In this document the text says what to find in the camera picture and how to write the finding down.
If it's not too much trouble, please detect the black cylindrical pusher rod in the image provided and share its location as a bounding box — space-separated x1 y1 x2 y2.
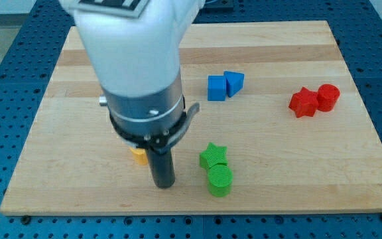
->
146 149 175 189

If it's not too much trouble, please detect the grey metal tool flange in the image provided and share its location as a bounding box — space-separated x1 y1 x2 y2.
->
99 74 200 154

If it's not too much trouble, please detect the yellow block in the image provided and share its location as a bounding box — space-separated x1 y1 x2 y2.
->
129 147 148 165

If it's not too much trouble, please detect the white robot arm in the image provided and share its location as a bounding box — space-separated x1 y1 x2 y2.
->
61 0 205 189

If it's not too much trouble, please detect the green star block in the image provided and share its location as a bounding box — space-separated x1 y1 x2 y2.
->
199 142 228 170

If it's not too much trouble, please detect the green cylinder block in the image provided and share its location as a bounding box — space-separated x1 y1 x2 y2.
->
208 165 233 197

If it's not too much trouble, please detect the blue cube block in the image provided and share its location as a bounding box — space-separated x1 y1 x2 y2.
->
208 76 226 101

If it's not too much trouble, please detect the blue triangle block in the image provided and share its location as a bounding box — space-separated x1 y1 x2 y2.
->
223 71 245 98

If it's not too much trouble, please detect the fiducial marker tag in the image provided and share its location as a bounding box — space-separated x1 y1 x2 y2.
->
68 0 149 18

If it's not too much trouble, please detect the wooden board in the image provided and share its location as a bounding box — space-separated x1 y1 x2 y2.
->
0 21 382 216

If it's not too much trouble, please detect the red star block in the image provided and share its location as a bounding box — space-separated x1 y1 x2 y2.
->
288 87 318 118

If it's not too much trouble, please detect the red cylinder block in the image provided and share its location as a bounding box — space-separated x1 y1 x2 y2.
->
317 84 340 112

